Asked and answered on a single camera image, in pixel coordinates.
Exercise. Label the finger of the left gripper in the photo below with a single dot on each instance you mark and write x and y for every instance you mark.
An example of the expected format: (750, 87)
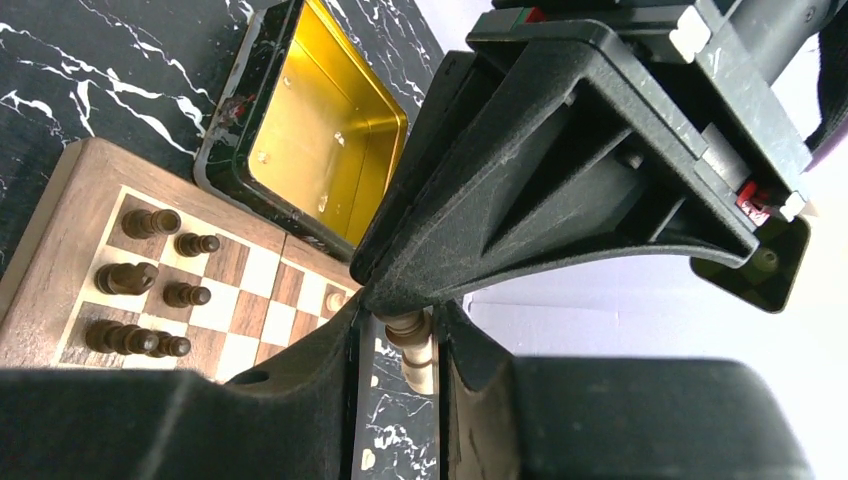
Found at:
(461, 87)

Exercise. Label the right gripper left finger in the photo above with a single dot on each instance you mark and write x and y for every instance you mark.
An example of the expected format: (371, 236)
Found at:
(292, 416)

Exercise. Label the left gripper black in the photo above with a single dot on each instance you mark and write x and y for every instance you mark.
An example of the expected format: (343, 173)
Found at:
(620, 128)

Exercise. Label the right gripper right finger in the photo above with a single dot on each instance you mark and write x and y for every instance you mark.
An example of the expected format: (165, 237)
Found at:
(504, 416)

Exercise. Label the white chess piece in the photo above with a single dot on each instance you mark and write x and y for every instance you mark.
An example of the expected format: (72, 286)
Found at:
(412, 334)

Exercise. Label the white chess pawn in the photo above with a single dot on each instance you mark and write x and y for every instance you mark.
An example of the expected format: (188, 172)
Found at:
(335, 301)

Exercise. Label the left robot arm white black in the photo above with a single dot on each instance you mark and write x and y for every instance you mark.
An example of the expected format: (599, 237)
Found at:
(800, 48)

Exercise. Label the dark chess pawn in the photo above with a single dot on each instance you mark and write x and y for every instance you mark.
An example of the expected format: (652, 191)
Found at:
(193, 245)
(170, 346)
(183, 295)

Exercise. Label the dark chess piece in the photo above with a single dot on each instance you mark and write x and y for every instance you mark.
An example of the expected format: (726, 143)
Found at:
(144, 224)
(126, 278)
(108, 336)

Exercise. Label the wooden chess board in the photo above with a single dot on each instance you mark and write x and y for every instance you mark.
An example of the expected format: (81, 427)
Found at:
(268, 288)

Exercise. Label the left gold tin tray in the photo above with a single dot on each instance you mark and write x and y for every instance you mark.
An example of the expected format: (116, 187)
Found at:
(305, 134)

